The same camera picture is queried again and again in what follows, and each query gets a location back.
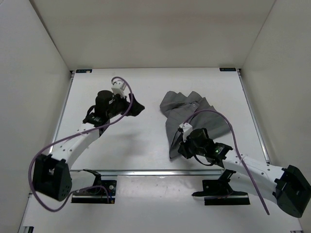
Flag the grey pleated skirt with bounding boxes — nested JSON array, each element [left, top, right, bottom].
[[159, 91, 230, 160]]

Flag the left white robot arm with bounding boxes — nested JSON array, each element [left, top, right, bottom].
[[30, 90, 145, 201]]

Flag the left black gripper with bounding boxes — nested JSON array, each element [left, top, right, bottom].
[[109, 90, 146, 116]]

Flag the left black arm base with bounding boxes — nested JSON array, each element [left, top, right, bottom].
[[71, 169, 117, 204]]

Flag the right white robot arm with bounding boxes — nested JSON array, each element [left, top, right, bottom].
[[178, 128, 311, 218]]

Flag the aluminium table rail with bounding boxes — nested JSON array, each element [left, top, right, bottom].
[[51, 70, 76, 143], [237, 69, 271, 165]]

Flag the front aluminium rail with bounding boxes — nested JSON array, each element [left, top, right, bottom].
[[65, 169, 224, 178]]

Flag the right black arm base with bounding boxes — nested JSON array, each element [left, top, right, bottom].
[[191, 169, 250, 206]]

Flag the left blue corner sticker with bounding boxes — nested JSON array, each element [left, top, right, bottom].
[[75, 69, 92, 73]]

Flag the right blue corner sticker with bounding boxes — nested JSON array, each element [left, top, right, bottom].
[[219, 67, 236, 72]]

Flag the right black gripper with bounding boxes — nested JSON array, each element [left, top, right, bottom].
[[177, 134, 206, 160]]

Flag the blue corner sticker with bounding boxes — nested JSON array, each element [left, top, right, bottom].
[[219, 67, 236, 72], [75, 69, 92, 73]]

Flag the left aluminium table rail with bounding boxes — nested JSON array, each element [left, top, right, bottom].
[[51, 70, 76, 143]]

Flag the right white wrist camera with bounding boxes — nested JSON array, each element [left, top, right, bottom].
[[178, 122, 193, 142]]

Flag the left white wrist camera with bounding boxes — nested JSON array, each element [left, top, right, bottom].
[[111, 80, 127, 99]]

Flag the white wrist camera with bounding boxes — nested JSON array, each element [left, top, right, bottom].
[[111, 80, 127, 99], [178, 122, 193, 142]]

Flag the right aluminium table rail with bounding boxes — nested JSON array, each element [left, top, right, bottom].
[[237, 69, 271, 165]]

